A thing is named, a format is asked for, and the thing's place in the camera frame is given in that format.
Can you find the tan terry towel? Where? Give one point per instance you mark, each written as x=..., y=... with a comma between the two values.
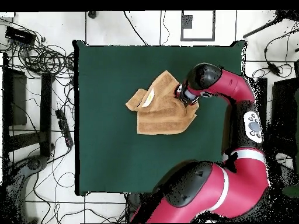
x=163, y=116

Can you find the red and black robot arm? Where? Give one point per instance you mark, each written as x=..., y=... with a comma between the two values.
x=233, y=186

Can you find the dark green table cloth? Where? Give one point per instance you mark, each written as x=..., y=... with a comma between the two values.
x=105, y=151

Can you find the black power adapter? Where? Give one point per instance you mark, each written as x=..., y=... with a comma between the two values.
x=273, y=68

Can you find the black metal stand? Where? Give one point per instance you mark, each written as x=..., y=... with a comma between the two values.
x=285, y=105
x=45, y=112

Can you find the black tripod pole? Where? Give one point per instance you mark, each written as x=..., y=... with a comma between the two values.
x=261, y=28

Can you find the black power strip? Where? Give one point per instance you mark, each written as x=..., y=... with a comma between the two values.
x=64, y=128

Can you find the dark grey stand base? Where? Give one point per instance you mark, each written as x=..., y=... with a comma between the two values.
x=35, y=163

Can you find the grey square floor frame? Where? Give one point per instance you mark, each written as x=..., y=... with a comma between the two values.
x=182, y=28

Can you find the black network switch box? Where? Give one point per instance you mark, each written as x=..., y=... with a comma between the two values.
x=19, y=35

